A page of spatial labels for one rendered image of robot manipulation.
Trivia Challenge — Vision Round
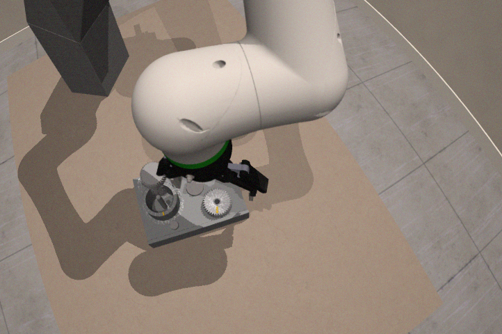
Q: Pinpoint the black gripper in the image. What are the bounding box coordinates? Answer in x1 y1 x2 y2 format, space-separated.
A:
156 155 268 201

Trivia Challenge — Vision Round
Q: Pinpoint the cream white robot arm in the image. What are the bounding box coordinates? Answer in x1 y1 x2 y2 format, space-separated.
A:
131 0 348 183

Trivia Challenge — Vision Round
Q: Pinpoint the grey toothed gear with yellow arrow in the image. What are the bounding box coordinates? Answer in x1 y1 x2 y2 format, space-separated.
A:
203 189 232 218

